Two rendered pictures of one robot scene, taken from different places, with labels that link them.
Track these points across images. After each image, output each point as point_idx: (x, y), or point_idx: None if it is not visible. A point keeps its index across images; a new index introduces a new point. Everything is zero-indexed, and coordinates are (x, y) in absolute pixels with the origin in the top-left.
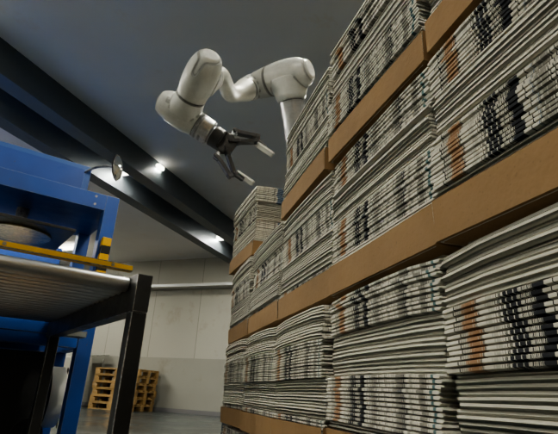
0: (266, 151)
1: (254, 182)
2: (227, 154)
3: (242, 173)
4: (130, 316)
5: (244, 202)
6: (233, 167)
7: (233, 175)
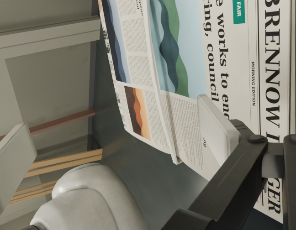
0: (18, 151)
1: (201, 95)
2: (209, 219)
3: (220, 119)
4: None
5: (294, 94)
6: (239, 154)
7: (269, 142)
